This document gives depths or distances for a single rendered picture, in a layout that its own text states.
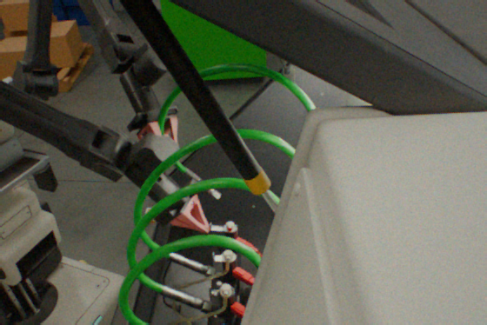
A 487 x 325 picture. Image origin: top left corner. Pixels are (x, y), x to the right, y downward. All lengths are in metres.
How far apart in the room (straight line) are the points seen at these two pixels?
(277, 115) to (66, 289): 1.32
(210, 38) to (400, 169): 3.90
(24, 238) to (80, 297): 0.54
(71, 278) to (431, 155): 1.88
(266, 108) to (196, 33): 3.10
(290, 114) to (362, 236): 0.86
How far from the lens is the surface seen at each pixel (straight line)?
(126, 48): 0.95
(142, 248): 1.06
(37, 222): 1.52
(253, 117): 1.03
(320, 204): 0.23
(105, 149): 0.77
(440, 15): 0.70
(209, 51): 4.13
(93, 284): 1.96
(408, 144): 0.25
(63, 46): 4.95
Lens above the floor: 1.67
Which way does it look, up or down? 37 degrees down
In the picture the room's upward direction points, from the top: 5 degrees counter-clockwise
